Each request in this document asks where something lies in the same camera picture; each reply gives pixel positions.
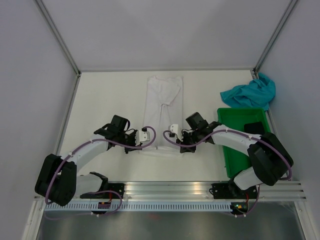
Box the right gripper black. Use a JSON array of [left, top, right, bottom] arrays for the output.
[[176, 129, 202, 153]]

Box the white t shirt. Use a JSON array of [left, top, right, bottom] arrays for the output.
[[140, 76, 184, 157]]

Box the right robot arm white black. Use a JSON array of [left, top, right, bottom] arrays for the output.
[[176, 112, 294, 198]]

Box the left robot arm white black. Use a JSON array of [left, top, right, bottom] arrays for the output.
[[34, 115, 142, 207]]

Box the green plastic bin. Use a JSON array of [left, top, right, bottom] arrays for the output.
[[217, 108, 271, 178]]

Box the black rolled t shirt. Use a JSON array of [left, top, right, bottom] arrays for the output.
[[244, 121, 266, 135]]

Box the teal t shirt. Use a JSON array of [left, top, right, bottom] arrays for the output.
[[220, 73, 276, 111]]

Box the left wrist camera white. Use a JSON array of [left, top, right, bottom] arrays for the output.
[[135, 127, 151, 146]]

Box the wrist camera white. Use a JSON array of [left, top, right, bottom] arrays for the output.
[[135, 127, 151, 146], [168, 124, 183, 141]]

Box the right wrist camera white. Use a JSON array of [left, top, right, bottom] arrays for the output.
[[168, 124, 183, 141]]

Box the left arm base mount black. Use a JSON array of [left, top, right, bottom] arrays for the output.
[[80, 182, 125, 200]]

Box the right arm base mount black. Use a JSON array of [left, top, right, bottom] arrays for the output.
[[209, 182, 258, 200]]

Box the white slotted cable duct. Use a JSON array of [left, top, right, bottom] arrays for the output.
[[44, 200, 232, 212]]

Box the right aluminium frame post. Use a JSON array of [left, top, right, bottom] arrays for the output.
[[250, 0, 300, 79]]

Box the aluminium frame post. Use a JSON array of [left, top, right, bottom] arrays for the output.
[[250, 0, 300, 79], [34, 0, 81, 77]]

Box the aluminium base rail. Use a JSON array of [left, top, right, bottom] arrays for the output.
[[34, 180, 307, 201]]

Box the left aluminium frame post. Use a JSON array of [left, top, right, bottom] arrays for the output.
[[34, 0, 81, 77]]

